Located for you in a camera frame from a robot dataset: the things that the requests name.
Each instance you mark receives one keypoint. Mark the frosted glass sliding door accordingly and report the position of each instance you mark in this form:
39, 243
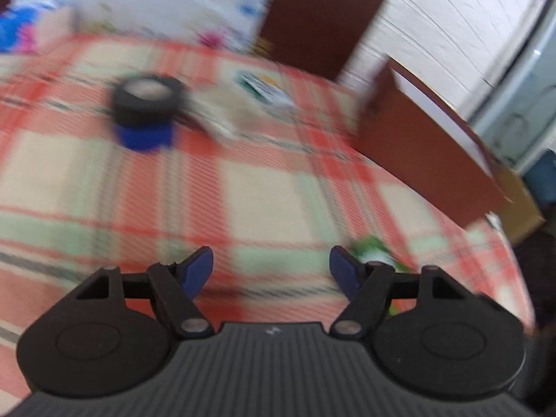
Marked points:
517, 120

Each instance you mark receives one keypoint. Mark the large cardboard box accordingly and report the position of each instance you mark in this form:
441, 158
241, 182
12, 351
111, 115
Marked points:
520, 216

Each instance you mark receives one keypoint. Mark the cotton swab bag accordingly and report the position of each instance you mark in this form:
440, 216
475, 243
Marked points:
224, 112

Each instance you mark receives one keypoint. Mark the blue chair back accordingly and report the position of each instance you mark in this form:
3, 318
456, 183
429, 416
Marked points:
541, 180

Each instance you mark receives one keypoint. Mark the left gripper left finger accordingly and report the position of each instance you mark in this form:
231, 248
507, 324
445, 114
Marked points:
174, 288

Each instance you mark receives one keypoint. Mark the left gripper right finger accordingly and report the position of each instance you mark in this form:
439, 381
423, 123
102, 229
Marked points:
367, 287

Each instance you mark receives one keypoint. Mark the black tape roll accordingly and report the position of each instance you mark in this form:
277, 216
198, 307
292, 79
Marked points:
146, 99

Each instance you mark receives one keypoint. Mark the blue patterned bag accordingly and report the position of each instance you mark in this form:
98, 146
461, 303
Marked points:
32, 27

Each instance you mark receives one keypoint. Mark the red plaid bedsheet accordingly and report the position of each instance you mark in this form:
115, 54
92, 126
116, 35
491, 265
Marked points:
271, 203

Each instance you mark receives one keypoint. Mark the dark brown wooden board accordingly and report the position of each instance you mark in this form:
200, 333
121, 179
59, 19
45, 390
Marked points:
316, 36

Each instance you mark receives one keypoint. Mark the blue tape roll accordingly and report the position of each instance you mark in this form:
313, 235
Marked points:
145, 138

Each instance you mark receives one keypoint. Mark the green packet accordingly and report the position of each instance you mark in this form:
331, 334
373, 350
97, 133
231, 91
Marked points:
371, 249

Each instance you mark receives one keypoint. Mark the red storage box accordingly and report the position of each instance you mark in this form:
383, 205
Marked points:
408, 130

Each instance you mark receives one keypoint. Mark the small medicine packet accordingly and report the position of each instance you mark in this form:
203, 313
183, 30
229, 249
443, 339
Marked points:
265, 91

